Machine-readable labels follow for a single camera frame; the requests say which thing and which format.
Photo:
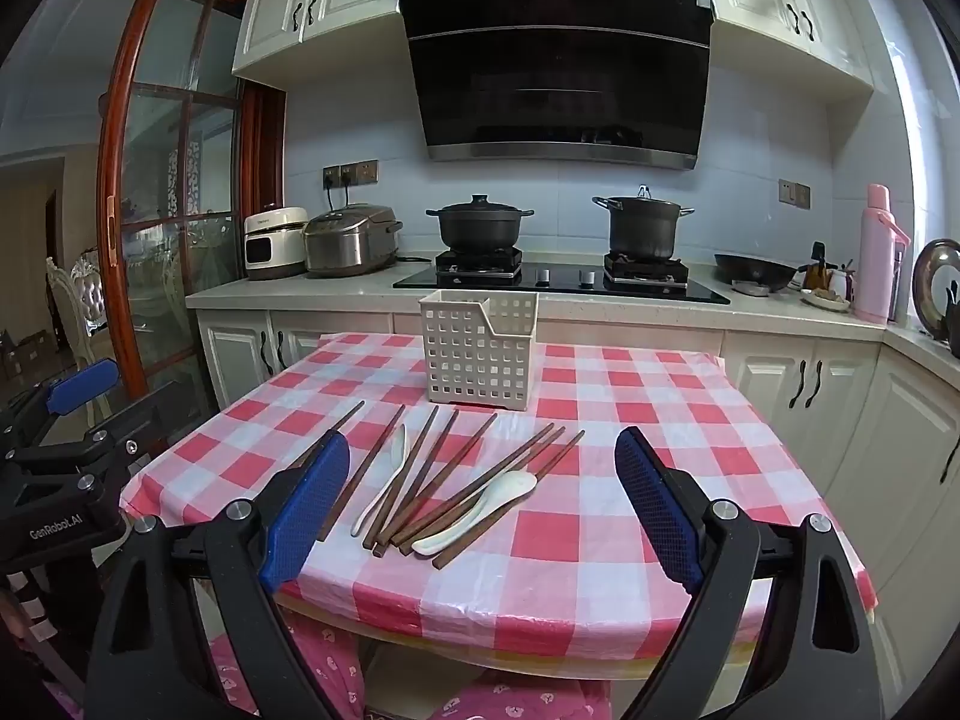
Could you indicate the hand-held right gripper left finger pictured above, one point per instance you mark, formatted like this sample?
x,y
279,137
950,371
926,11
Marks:
x,y
307,510

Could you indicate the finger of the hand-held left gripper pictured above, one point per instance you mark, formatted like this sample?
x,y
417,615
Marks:
x,y
127,427
82,386

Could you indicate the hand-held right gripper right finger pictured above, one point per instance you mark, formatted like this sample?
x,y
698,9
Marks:
x,y
660,510

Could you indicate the white ceramic spoon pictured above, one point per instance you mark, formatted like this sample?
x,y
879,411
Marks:
x,y
390,465
510,486

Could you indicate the pile of wooden chopsticks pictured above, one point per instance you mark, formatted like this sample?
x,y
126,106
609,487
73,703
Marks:
x,y
401,521

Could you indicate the white plastic utensil basket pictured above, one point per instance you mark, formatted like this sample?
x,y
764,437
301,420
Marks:
x,y
480,360

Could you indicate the red white checked tablecloth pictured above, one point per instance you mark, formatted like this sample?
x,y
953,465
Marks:
x,y
600,540

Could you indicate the ornate white dining chair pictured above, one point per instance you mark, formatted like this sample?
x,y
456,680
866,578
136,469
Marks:
x,y
82,300

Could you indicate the wooden framed glass door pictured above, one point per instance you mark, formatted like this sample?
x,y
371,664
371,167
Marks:
x,y
120,165

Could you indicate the white countertop cooker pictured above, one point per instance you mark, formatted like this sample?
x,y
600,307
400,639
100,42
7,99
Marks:
x,y
274,244

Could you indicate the small steel bowl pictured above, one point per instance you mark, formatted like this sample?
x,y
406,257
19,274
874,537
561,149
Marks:
x,y
752,288

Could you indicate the black burner grate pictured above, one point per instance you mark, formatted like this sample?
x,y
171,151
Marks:
x,y
645,270
480,261

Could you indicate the black glass gas cooktop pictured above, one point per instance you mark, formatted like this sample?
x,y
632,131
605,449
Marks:
x,y
555,281

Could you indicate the black wok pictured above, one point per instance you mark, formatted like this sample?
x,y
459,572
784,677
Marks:
x,y
754,270

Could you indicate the small plate with food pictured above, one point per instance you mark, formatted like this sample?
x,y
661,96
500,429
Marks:
x,y
825,301

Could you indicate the silver rice cooker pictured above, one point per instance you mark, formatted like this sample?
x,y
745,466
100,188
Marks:
x,y
349,244

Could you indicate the black stockpot with lid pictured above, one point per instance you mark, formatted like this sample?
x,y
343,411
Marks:
x,y
645,232

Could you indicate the dark condiment bottle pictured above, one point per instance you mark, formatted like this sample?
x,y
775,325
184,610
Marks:
x,y
817,270

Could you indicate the small white jar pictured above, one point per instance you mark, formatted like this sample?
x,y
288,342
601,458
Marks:
x,y
840,285

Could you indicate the pink thermos flask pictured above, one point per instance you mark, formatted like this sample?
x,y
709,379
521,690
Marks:
x,y
877,270

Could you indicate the black casserole pot with lid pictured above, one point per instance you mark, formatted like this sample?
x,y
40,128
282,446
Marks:
x,y
480,229

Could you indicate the round glass pot lid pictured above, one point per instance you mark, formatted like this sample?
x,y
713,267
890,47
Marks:
x,y
934,277

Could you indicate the black range hood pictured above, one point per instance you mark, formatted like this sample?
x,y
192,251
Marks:
x,y
555,75

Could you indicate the white upper cabinet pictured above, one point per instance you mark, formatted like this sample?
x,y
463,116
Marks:
x,y
322,7
795,15

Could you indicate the brass wall socket panel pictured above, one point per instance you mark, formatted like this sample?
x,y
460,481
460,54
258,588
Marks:
x,y
352,174

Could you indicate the small brass wall socket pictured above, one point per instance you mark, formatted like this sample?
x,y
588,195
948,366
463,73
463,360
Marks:
x,y
795,193

